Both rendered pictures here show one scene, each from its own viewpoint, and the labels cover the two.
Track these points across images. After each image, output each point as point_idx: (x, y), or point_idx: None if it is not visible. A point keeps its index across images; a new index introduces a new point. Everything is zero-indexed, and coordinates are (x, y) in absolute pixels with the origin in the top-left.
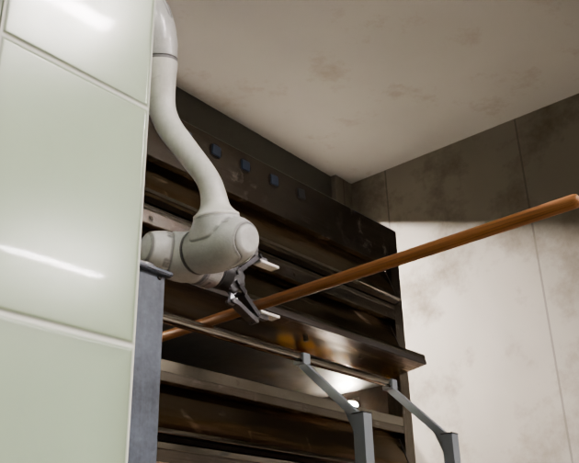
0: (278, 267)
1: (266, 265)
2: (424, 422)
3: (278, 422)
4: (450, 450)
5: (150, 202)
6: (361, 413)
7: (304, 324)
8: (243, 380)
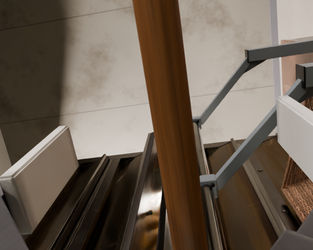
0: (64, 126)
1: (49, 162)
2: (234, 83)
3: (239, 235)
4: (265, 50)
5: None
6: (307, 70)
7: (139, 210)
8: None
